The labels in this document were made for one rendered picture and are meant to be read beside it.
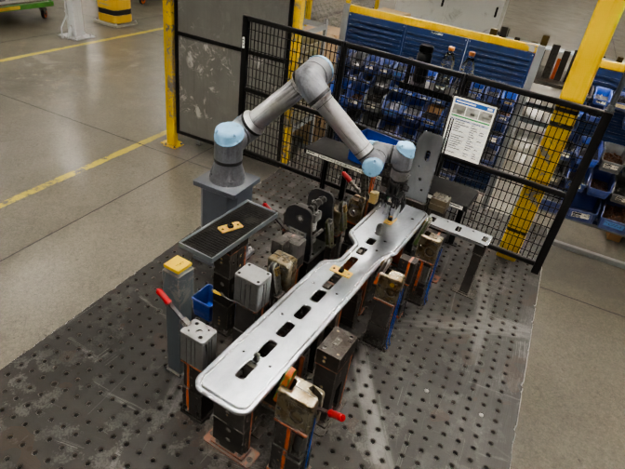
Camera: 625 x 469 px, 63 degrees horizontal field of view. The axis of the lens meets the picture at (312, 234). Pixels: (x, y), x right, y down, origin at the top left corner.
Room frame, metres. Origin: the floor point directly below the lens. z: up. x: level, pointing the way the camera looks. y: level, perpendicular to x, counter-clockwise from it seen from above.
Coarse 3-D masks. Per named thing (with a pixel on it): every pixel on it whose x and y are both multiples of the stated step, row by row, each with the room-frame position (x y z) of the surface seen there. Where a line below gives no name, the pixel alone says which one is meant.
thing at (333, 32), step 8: (320, 32) 5.30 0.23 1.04; (328, 32) 5.36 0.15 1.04; (336, 32) 5.41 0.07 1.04; (328, 48) 5.05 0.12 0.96; (336, 48) 5.28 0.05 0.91; (328, 56) 5.07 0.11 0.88; (304, 128) 4.88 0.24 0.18; (320, 128) 4.82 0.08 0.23; (304, 136) 4.87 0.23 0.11; (312, 136) 4.85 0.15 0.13; (320, 136) 4.83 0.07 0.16
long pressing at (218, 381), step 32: (384, 224) 1.88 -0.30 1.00; (416, 224) 1.92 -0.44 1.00; (352, 256) 1.61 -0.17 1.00; (384, 256) 1.65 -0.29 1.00; (320, 288) 1.38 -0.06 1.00; (352, 288) 1.41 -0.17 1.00; (288, 320) 1.20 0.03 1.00; (320, 320) 1.23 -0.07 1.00; (224, 352) 1.03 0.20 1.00; (288, 352) 1.07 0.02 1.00; (224, 384) 0.92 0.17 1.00; (256, 384) 0.93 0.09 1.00
